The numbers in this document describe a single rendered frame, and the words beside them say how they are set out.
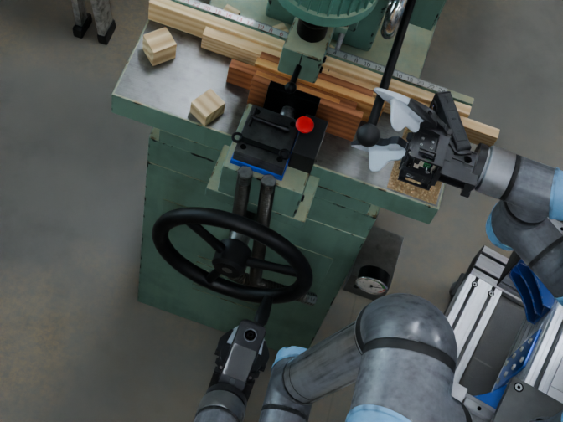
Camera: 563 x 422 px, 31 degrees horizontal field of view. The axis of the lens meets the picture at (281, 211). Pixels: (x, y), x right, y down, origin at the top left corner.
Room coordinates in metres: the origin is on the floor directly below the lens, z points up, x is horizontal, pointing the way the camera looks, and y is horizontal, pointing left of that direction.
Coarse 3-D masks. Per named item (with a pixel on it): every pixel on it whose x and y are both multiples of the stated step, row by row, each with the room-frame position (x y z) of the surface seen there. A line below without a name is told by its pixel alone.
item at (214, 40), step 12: (204, 36) 1.08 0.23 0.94; (216, 36) 1.09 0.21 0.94; (228, 36) 1.09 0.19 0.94; (204, 48) 1.08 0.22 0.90; (216, 48) 1.08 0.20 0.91; (228, 48) 1.08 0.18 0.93; (240, 48) 1.08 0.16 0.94; (252, 48) 1.09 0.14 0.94; (264, 48) 1.09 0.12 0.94; (240, 60) 1.08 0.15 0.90; (252, 60) 1.08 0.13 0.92; (336, 72) 1.09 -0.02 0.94; (360, 84) 1.09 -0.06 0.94; (372, 96) 1.07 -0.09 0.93; (384, 108) 1.07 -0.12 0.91; (468, 120) 1.08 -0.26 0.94; (468, 132) 1.07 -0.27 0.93; (480, 132) 1.07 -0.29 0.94; (492, 132) 1.08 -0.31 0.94; (492, 144) 1.07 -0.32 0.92
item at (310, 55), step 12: (288, 36) 1.06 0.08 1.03; (288, 48) 1.04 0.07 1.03; (300, 48) 1.05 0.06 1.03; (312, 48) 1.06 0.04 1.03; (324, 48) 1.06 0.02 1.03; (288, 60) 1.04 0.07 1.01; (300, 60) 1.04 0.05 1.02; (312, 60) 1.04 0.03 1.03; (324, 60) 1.05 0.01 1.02; (288, 72) 1.04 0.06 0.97; (300, 72) 1.04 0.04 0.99; (312, 72) 1.04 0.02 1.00
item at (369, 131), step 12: (408, 0) 1.13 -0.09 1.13; (408, 12) 1.10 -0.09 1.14; (408, 24) 1.08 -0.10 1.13; (396, 36) 1.05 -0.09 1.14; (396, 48) 1.02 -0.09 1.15; (396, 60) 1.00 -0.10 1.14; (384, 72) 0.97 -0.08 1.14; (384, 84) 0.94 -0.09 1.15; (372, 108) 0.89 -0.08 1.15; (372, 120) 0.87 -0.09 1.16; (360, 132) 0.84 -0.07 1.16; (372, 132) 0.84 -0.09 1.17; (372, 144) 0.83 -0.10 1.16
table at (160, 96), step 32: (128, 64) 1.00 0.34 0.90; (160, 64) 1.02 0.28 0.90; (192, 64) 1.04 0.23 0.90; (224, 64) 1.06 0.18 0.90; (128, 96) 0.93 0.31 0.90; (160, 96) 0.95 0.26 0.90; (192, 96) 0.98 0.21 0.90; (224, 96) 1.00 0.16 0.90; (160, 128) 0.93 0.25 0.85; (192, 128) 0.92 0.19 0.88; (224, 128) 0.93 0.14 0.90; (384, 128) 1.04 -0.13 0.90; (224, 160) 0.89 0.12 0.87; (320, 160) 0.93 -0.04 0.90; (352, 160) 0.95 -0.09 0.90; (352, 192) 0.92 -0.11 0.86; (384, 192) 0.92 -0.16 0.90; (288, 224) 0.82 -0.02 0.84
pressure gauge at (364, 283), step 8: (360, 272) 0.87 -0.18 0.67; (368, 272) 0.86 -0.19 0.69; (376, 272) 0.87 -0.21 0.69; (384, 272) 0.87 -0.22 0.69; (360, 280) 0.85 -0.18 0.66; (368, 280) 0.85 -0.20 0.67; (376, 280) 0.85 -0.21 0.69; (384, 280) 0.86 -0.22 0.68; (360, 288) 0.85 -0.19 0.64; (368, 288) 0.85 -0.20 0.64; (376, 288) 0.85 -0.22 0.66; (384, 288) 0.85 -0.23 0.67
